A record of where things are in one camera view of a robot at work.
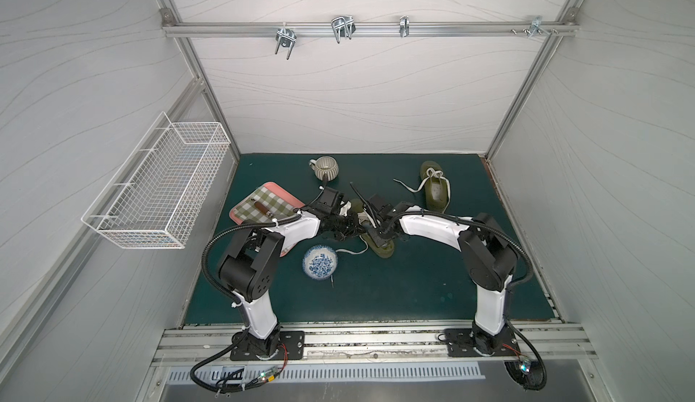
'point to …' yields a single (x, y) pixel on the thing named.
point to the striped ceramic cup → (325, 165)
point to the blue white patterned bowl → (319, 263)
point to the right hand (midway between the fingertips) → (379, 232)
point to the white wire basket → (148, 201)
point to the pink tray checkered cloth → (270, 201)
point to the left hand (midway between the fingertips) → (369, 231)
